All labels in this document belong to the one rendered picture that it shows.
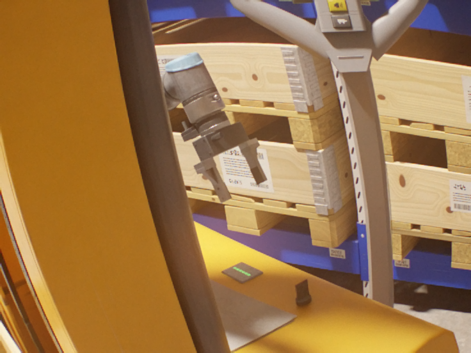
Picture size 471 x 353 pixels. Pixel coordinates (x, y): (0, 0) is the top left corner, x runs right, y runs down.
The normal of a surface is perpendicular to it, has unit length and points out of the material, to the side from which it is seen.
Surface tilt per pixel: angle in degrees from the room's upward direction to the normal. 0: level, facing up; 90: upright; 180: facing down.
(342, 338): 0
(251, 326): 0
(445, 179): 90
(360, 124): 90
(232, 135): 67
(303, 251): 90
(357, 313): 0
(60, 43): 90
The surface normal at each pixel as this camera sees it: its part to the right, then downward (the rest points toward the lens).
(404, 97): -0.66, 0.40
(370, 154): -0.22, 0.40
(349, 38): -0.28, 0.09
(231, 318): -0.20, -0.91
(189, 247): 0.59, 0.18
